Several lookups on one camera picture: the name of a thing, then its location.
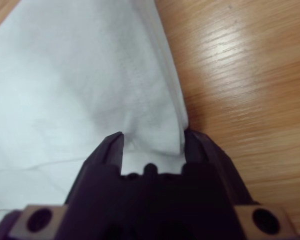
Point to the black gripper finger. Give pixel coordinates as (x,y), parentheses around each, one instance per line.
(205,150)
(110,150)

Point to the white t-shirt with black print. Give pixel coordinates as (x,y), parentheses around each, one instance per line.
(65,87)

